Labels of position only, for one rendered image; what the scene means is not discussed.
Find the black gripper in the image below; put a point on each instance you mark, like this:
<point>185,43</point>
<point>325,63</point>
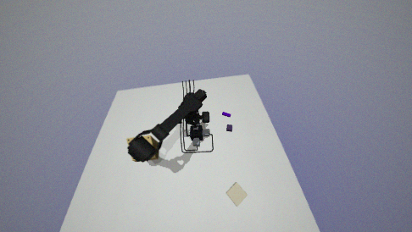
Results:
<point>196,117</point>

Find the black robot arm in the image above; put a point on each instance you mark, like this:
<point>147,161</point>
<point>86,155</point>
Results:
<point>142,150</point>

